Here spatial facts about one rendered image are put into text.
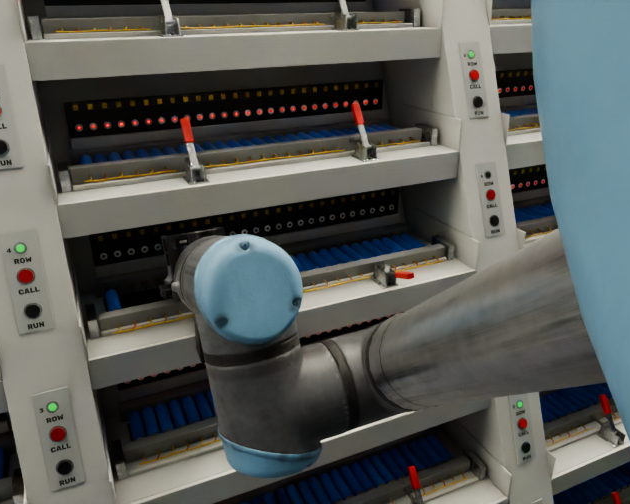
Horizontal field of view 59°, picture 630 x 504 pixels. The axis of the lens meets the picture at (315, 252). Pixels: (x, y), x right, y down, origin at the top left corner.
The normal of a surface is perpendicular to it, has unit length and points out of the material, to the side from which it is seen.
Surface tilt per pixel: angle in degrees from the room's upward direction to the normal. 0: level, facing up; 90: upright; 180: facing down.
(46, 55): 111
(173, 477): 21
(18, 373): 90
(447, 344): 89
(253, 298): 86
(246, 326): 86
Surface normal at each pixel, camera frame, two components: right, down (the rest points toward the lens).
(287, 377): 0.65, -0.04
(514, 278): -0.94, -0.32
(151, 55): 0.41, 0.36
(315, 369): 0.11, -0.63
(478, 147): 0.37, 0.00
